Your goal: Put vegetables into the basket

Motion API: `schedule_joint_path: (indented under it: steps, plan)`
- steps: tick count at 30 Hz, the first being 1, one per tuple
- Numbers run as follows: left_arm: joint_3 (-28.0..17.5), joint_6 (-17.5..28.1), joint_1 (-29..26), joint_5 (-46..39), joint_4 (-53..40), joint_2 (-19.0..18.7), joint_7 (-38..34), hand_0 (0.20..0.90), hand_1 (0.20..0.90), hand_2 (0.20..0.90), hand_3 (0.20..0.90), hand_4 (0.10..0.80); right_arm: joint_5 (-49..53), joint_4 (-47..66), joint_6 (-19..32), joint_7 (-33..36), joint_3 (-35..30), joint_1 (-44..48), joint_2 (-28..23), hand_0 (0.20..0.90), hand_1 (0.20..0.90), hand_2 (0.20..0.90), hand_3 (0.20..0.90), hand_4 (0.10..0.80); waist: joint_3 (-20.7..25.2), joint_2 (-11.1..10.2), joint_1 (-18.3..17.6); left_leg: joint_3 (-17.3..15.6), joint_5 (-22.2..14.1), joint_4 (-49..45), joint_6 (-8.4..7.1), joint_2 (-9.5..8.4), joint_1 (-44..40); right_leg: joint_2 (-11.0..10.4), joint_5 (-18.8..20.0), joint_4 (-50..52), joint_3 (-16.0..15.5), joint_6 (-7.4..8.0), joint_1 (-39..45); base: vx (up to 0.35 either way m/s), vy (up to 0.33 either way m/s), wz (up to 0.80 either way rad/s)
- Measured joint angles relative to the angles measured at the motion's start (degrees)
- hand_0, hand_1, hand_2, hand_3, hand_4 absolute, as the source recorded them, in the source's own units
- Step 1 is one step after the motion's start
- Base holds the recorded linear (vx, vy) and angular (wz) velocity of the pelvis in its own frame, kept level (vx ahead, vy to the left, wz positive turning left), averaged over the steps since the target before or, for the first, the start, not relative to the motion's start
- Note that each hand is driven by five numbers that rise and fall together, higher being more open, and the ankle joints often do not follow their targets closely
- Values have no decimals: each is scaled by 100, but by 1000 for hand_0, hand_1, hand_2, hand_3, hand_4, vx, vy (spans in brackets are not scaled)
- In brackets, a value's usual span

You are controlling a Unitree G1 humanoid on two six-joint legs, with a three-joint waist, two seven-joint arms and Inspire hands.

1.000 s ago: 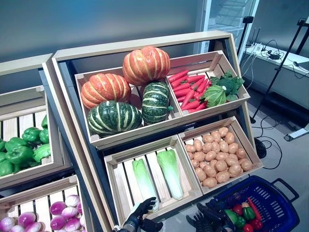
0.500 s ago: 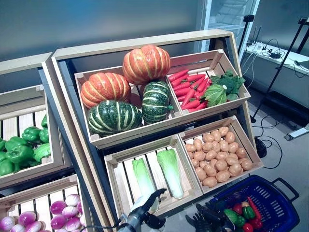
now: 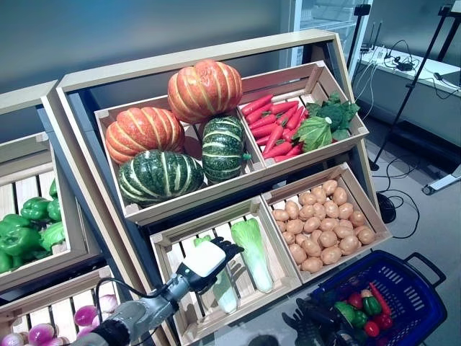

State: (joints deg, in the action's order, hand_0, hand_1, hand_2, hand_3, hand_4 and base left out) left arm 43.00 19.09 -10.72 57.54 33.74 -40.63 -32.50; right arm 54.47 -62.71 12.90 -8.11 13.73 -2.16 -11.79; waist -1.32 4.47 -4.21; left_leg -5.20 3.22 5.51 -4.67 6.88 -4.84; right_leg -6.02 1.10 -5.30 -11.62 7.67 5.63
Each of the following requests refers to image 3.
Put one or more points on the right robot hand black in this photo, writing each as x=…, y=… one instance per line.
x=306, y=326

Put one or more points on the wooden crate of carrots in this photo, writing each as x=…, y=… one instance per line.
x=324, y=151

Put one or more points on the black power adapter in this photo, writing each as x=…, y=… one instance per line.
x=404, y=65

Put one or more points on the wooden crate of potatoes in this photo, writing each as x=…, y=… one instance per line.
x=363, y=196

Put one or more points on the upright green striped pumpkin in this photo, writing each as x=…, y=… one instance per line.
x=223, y=147

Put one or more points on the left robot hand white back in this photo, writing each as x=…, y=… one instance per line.
x=205, y=259

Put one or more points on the wooden display shelf with pumpkins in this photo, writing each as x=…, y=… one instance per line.
x=201, y=54

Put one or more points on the long red chili pepper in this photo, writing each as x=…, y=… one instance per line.
x=380, y=297

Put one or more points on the green cucumber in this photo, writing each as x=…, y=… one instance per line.
x=344, y=310

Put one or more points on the wooden crate of pumpkins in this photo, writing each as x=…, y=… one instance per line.
x=198, y=200

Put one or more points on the light green lettuce head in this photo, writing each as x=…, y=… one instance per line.
x=313, y=133

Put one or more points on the large round orange pumpkin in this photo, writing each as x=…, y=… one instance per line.
x=205, y=90

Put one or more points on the flat orange pumpkin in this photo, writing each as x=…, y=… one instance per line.
x=144, y=131

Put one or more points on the wooden crate of onions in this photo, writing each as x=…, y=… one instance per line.
x=54, y=288

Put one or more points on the orange carrot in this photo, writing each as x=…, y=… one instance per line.
x=277, y=149
x=256, y=114
x=291, y=151
x=263, y=130
x=262, y=140
x=256, y=104
x=263, y=122
x=284, y=107
x=274, y=138
x=295, y=118

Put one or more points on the thin black light stand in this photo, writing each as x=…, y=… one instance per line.
x=358, y=32

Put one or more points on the grey desk foot with caster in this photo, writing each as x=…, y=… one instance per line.
x=443, y=184

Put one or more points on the red tomato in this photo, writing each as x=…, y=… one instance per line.
x=371, y=328

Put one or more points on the wooden crate of green peppers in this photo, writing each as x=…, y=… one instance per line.
x=43, y=265

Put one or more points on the wooden crate of napa cabbages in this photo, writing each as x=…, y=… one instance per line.
x=281, y=252

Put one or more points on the wooden display shelf with peppers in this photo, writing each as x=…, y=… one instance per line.
x=29, y=95

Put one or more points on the white table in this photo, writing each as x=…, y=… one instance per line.
x=425, y=97

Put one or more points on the purple onion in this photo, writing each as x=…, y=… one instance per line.
x=108, y=302
x=84, y=314
x=11, y=340
x=40, y=333

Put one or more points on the tall black tripod stand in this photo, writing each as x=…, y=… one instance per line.
x=414, y=83

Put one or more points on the dark green leafy vegetable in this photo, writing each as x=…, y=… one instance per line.
x=338, y=111

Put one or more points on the black round floor base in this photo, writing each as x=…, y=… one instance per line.
x=386, y=209

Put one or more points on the brown potato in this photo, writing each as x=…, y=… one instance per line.
x=319, y=194
x=281, y=226
x=366, y=236
x=339, y=196
x=331, y=209
x=328, y=239
x=357, y=218
x=288, y=238
x=281, y=215
x=295, y=226
x=311, y=248
x=330, y=187
x=312, y=265
x=307, y=199
x=297, y=254
x=292, y=209
x=331, y=255
x=328, y=224
x=350, y=245
x=307, y=212
x=319, y=210
x=343, y=231
x=346, y=211
x=312, y=225

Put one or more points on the small red bell pepper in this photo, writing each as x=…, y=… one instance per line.
x=356, y=301

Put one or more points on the green bell pepper in basket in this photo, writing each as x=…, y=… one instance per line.
x=360, y=319
x=371, y=306

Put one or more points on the wide green striped pumpkin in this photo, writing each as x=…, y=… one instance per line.
x=158, y=176

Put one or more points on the blue plastic shopping basket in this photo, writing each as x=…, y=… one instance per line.
x=414, y=302

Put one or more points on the glass door cabinet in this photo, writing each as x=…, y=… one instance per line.
x=324, y=18

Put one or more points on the napa cabbage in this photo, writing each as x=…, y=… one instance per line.
x=227, y=295
x=252, y=252

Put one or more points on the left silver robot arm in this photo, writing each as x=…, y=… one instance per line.
x=144, y=313

